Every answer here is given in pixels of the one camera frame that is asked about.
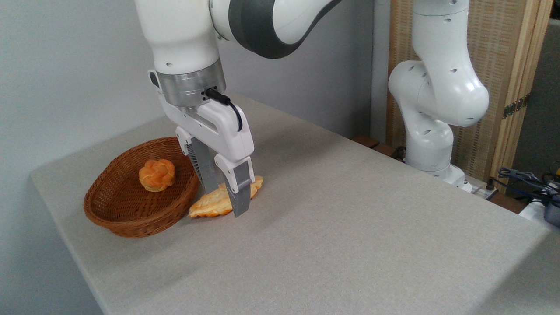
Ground brown wooden base board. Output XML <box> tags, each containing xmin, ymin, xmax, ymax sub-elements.
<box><xmin>351</xmin><ymin>135</ymin><xmax>399</xmax><ymax>159</ymax></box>

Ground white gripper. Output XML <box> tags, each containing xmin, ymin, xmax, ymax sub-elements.
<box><xmin>148</xmin><ymin>70</ymin><xmax>256</xmax><ymax>218</ymax></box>

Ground long croissant bread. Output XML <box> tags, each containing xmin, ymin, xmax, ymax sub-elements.
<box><xmin>189</xmin><ymin>175</ymin><xmax>264</xmax><ymax>218</ymax></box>

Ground blue cable bundle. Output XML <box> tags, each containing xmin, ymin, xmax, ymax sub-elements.
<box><xmin>497</xmin><ymin>167</ymin><xmax>560</xmax><ymax>206</ymax></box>

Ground round knotted bread roll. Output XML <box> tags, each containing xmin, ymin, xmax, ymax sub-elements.
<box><xmin>139</xmin><ymin>159</ymin><xmax>176</xmax><ymax>193</ymax></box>

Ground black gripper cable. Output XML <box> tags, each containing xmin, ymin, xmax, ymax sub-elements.
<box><xmin>205</xmin><ymin>87</ymin><xmax>243</xmax><ymax>132</ymax></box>

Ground brown wicker basket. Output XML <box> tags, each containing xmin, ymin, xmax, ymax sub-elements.
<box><xmin>83</xmin><ymin>136</ymin><xmax>202</xmax><ymax>238</ymax></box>

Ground wooden folding screen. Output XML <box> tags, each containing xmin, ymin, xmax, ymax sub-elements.
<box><xmin>386</xmin><ymin>0</ymin><xmax>554</xmax><ymax>193</ymax></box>

